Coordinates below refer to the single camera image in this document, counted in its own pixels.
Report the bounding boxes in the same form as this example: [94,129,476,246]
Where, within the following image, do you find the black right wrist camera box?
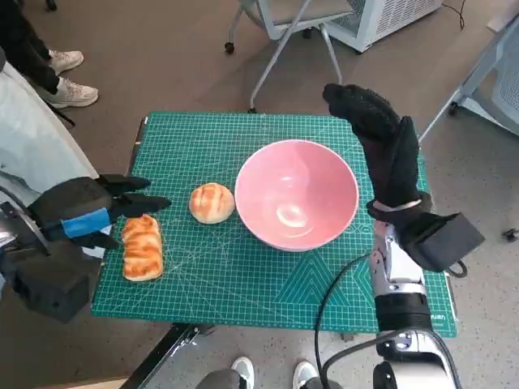
[399,211,487,273]

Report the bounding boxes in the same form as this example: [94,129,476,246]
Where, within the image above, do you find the white shoe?
[292,359,318,389]
[231,356,255,389]

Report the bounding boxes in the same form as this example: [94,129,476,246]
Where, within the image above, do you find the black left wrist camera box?
[3,242,98,323]

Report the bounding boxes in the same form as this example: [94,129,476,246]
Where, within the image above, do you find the black table edge strip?
[132,116,149,159]

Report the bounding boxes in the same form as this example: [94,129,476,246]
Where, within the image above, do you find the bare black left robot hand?
[28,173,173,250]

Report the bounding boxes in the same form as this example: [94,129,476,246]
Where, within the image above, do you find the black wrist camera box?
[3,242,98,323]
[399,211,487,273]

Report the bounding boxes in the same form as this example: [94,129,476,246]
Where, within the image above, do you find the grey office chair on casters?
[222,0,366,114]

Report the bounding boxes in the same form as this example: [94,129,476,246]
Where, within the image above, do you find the long braided bread loaf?
[121,214,165,283]

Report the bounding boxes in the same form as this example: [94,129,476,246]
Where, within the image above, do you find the pink bowl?
[234,139,360,253]

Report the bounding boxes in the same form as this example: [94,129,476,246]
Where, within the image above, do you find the green cutting mat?
[91,112,458,338]

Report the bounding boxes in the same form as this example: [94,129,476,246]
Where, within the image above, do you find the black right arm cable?
[315,254,463,389]

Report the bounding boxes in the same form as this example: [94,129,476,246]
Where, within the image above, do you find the white perforated cabinet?
[324,0,443,53]

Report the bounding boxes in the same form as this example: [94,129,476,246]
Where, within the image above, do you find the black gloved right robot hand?
[323,83,422,211]

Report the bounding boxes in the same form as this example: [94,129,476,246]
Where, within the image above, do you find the black metal table rail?
[125,323,216,389]

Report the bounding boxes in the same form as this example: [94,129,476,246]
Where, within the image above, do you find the black floor cable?
[440,0,465,30]

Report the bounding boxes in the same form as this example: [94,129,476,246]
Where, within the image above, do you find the round bread bun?
[188,182,236,224]

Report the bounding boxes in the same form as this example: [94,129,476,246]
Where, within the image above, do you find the black metal rod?
[50,103,77,127]

